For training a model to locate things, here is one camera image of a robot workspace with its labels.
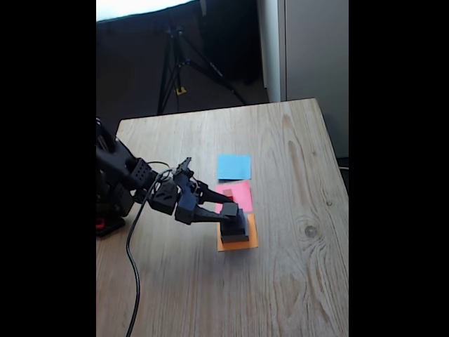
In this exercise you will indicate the yellow tape marker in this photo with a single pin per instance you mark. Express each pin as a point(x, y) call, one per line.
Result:
point(180, 91)

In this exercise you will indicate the black tripod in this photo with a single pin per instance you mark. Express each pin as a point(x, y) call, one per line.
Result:
point(174, 56)

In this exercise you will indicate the pink paper sheet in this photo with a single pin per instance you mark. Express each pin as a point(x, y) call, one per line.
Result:
point(245, 196)

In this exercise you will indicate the small black foam block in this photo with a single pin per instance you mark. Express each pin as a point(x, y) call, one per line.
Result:
point(229, 209)

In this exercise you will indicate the white cabinet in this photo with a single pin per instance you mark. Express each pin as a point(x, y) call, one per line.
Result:
point(315, 52)

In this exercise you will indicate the red cube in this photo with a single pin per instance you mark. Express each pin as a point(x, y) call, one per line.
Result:
point(228, 192)

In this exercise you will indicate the blue paper sheet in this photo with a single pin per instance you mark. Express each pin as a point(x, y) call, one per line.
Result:
point(234, 168)

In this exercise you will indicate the large grey foam block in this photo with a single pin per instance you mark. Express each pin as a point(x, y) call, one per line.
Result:
point(236, 239)

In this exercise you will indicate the red and black table clamp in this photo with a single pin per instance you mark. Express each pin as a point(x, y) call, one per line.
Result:
point(110, 226)

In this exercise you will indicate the orange paper sheet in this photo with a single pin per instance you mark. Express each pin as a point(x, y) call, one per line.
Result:
point(253, 235)

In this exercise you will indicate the medium dark foam block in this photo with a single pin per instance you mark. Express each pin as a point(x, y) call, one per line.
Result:
point(240, 224)

